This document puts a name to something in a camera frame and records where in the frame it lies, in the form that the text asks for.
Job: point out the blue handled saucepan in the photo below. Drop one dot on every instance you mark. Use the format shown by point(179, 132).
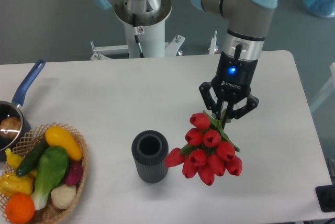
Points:
point(12, 109)

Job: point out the woven wicker basket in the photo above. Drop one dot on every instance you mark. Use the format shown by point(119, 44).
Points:
point(49, 214)

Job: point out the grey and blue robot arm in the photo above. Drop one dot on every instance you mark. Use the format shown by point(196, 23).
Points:
point(249, 22)

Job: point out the purple red radish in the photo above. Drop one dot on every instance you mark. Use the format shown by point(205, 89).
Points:
point(74, 174)

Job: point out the green bok choy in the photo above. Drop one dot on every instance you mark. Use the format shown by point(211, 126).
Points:
point(51, 169)

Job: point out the brown bread in pan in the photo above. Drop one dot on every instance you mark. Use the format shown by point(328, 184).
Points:
point(10, 127)

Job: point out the yellow squash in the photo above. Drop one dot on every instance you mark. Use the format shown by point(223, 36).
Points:
point(58, 136)

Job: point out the dark grey ribbed vase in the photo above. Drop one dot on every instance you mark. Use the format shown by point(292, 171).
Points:
point(149, 149)

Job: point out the red tulip bouquet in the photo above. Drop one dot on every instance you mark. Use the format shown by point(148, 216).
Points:
point(208, 152)

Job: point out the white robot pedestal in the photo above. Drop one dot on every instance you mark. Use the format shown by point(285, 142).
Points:
point(142, 42)

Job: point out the black device at edge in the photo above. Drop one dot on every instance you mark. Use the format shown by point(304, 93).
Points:
point(325, 195)

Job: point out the dark green cucumber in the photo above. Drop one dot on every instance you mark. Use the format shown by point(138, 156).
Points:
point(31, 160)

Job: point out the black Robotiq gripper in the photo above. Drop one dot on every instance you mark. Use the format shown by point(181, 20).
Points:
point(231, 83)

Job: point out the white garlic bulb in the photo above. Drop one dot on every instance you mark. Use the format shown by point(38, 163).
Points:
point(63, 196)

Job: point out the orange fruit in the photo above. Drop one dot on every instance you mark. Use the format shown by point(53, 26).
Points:
point(20, 208)

